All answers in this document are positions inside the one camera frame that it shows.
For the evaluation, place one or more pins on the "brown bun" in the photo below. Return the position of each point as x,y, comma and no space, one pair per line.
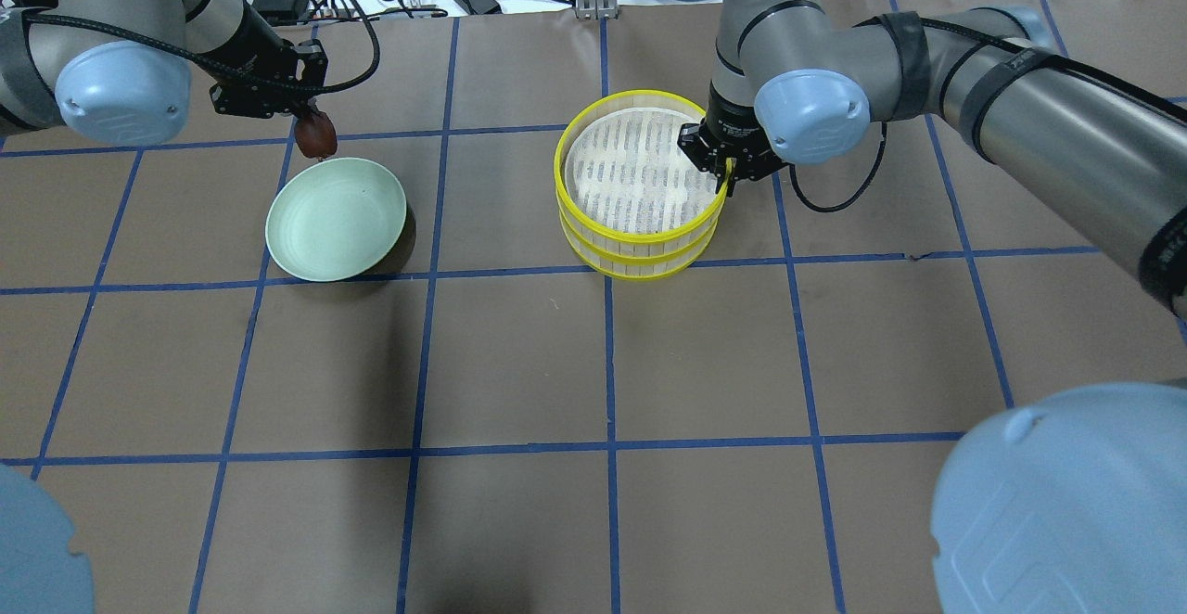
315,135

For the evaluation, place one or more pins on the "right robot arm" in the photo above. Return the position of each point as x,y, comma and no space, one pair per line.
1074,503

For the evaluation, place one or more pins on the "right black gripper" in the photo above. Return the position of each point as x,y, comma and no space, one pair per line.
731,129

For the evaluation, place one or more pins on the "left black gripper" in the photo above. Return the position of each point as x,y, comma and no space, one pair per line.
257,56

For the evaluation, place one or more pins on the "yellow steamer basket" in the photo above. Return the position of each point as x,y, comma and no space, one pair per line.
636,261
618,170

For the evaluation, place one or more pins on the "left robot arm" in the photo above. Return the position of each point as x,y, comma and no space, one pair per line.
119,72

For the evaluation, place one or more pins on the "light green plate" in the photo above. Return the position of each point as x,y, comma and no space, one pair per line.
336,219

